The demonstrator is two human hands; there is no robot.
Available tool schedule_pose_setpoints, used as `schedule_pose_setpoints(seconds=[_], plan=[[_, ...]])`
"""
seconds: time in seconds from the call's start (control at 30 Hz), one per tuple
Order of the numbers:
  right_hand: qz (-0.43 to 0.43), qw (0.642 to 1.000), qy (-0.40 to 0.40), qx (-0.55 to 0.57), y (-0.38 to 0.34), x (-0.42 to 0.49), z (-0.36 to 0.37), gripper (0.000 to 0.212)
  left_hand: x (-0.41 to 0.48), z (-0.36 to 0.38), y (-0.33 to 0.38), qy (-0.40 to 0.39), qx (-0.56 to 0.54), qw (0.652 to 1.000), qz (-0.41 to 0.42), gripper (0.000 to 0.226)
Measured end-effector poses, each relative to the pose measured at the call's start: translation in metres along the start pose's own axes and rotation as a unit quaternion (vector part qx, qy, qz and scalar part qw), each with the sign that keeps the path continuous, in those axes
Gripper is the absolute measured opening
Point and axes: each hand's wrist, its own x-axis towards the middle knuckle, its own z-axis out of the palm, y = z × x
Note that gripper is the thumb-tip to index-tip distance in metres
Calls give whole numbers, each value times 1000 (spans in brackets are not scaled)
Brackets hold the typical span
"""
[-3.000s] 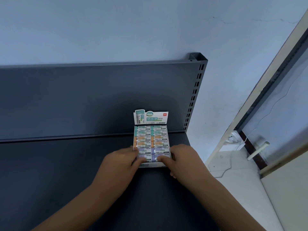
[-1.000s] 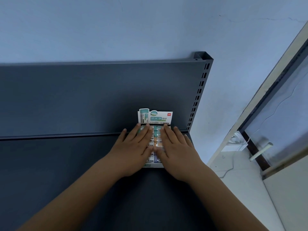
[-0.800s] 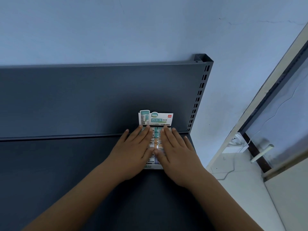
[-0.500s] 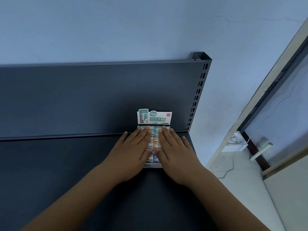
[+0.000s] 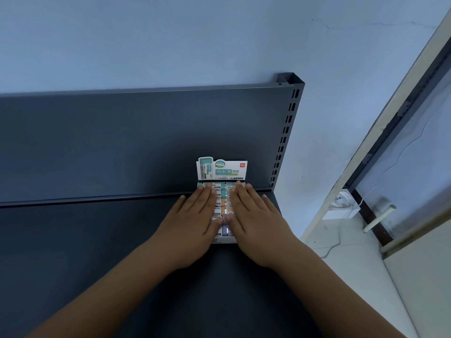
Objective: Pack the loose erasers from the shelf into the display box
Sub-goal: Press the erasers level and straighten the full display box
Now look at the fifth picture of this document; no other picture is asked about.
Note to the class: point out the person's right hand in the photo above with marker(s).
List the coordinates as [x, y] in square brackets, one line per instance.
[260, 235]

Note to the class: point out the person's left hand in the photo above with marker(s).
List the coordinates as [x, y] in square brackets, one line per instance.
[186, 239]

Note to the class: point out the white box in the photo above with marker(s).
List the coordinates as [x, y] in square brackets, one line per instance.
[222, 170]

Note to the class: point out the person's right forearm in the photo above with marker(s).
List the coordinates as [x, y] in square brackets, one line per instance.
[341, 299]

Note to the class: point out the person's left forearm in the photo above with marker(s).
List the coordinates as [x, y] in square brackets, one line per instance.
[95, 299]

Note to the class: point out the white power adapter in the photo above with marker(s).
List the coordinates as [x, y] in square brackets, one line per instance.
[340, 202]

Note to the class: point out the dark grey shelf back panel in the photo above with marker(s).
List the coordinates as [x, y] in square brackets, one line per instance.
[105, 144]

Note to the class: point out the white door frame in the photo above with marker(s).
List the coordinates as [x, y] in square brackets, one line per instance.
[387, 126]

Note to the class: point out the glass door with dark frame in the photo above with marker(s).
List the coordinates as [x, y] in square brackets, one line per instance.
[415, 154]

